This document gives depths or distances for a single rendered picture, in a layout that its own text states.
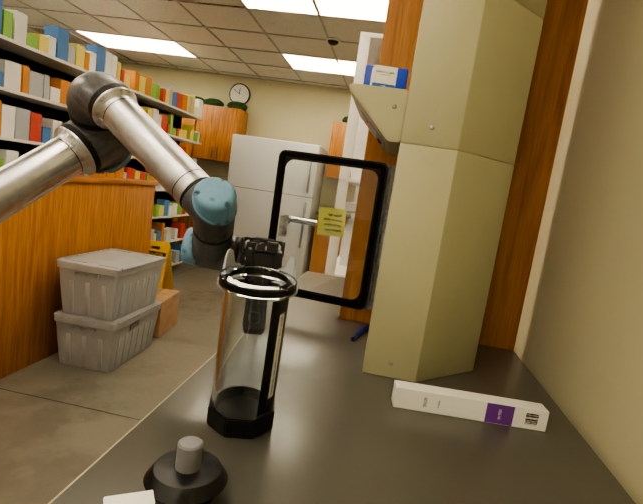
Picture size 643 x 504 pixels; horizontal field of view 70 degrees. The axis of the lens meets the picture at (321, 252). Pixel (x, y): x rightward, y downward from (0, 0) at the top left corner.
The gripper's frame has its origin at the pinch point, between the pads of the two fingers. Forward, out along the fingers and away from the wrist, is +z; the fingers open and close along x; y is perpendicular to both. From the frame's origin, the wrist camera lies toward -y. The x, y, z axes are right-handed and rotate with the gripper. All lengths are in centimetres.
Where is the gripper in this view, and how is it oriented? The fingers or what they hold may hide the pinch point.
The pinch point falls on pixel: (256, 292)
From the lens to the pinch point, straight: 66.6
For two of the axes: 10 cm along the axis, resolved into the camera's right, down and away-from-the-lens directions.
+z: 1.2, 0.6, -9.9
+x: 9.8, 1.3, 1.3
